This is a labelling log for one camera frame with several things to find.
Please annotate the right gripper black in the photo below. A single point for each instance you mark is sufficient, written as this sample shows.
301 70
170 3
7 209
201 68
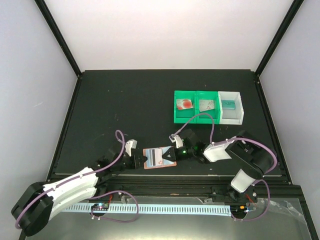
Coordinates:
174 155

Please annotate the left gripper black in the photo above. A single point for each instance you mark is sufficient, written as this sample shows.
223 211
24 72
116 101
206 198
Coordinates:
136 164

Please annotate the brown leather card holder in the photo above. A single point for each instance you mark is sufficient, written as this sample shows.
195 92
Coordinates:
167 163

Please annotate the magnetic stripe card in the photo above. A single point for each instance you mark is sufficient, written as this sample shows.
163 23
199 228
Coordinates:
154 158
206 105

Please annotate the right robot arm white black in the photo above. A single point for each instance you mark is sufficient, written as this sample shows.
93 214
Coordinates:
253 158

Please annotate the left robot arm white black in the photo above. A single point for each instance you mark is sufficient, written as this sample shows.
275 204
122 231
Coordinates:
41 202

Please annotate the red circle card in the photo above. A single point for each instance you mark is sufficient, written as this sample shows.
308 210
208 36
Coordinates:
184 104

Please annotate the teal card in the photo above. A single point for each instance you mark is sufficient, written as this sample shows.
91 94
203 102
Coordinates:
228 104

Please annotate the left green bin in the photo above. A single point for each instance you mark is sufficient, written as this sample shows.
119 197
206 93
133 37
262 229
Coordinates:
182 116

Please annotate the green bin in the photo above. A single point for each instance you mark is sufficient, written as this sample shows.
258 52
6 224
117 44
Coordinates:
205 116
182 116

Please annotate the left circuit board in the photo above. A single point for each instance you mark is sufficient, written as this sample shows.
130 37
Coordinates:
100 207

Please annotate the circuit board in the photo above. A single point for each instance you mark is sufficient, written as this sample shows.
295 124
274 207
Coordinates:
239 209
100 207

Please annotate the middle green bin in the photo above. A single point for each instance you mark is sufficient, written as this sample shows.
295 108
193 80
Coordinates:
205 116

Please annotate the white bin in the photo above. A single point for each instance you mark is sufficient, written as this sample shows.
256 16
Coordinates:
231 117

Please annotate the right circuit board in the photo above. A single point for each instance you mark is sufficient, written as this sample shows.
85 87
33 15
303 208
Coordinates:
239 209

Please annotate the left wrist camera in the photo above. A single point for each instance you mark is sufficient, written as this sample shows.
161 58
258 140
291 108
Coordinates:
130 145

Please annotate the black aluminium rail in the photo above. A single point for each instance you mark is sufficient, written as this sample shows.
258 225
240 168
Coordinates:
190 186

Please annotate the white slotted cable duct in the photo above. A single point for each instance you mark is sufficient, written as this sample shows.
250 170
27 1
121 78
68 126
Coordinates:
154 209

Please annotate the left black frame post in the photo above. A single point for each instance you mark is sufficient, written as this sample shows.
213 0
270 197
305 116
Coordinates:
48 17

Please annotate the black frame post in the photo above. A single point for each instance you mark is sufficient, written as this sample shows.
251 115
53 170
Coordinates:
48 17
282 29

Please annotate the right black frame post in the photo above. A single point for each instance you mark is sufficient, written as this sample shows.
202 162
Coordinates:
282 29

